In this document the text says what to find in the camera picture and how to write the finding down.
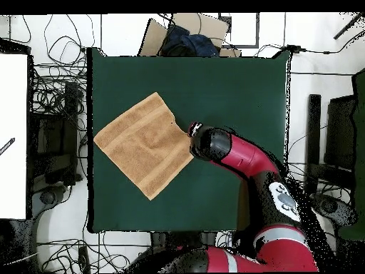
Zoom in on white flat panel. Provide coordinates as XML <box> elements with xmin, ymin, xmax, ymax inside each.
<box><xmin>0</xmin><ymin>52</ymin><xmax>29</xmax><ymax>220</ymax></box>

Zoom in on black tangled cables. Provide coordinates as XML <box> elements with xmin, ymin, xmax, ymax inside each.
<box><xmin>284</xmin><ymin>162</ymin><xmax>353</xmax><ymax>201</ymax></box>
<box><xmin>36</xmin><ymin>230</ymin><xmax>152</xmax><ymax>273</ymax></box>
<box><xmin>31</xmin><ymin>14</ymin><xmax>89</xmax><ymax>115</ymax></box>

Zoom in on black chair frame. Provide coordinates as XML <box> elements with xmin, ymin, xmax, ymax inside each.
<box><xmin>304</xmin><ymin>93</ymin><xmax>357</xmax><ymax>195</ymax></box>

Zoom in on brown cardboard box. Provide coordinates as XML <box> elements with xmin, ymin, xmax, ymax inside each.
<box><xmin>138</xmin><ymin>12</ymin><xmax>242</xmax><ymax>58</ymax></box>

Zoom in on green cloth covered object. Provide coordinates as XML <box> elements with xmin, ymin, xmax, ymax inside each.
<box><xmin>337</xmin><ymin>68</ymin><xmax>365</xmax><ymax>242</ymax></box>

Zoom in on tan terry towel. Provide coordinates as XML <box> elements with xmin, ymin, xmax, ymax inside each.
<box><xmin>93</xmin><ymin>91</ymin><xmax>195</xmax><ymax>201</ymax></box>

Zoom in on black rod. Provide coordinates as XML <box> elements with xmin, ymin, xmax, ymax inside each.
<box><xmin>333</xmin><ymin>12</ymin><xmax>365</xmax><ymax>41</ymax></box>

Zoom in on grey wheeled base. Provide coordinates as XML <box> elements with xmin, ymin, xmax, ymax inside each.
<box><xmin>309</xmin><ymin>193</ymin><xmax>357</xmax><ymax>226</ymax></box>
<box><xmin>39</xmin><ymin>185</ymin><xmax>68</xmax><ymax>206</ymax></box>

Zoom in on black equipment stand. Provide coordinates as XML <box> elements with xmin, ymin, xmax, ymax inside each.
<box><xmin>28</xmin><ymin>81</ymin><xmax>83</xmax><ymax>186</ymax></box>

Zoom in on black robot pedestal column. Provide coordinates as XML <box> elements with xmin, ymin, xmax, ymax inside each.
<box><xmin>149</xmin><ymin>231</ymin><xmax>217</xmax><ymax>249</ymax></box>

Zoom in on dark green table cloth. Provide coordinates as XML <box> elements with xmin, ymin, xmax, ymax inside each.
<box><xmin>86</xmin><ymin>46</ymin><xmax>292</xmax><ymax>234</ymax></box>

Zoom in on dark blue garment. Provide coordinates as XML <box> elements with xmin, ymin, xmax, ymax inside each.
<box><xmin>160</xmin><ymin>24</ymin><xmax>220</xmax><ymax>58</ymax></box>

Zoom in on black power strip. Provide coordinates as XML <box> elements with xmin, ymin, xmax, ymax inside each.
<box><xmin>78</xmin><ymin>245</ymin><xmax>91</xmax><ymax>273</ymax></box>

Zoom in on black square floor frame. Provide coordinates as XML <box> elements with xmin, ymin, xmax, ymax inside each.
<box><xmin>219</xmin><ymin>12</ymin><xmax>260</xmax><ymax>49</ymax></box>

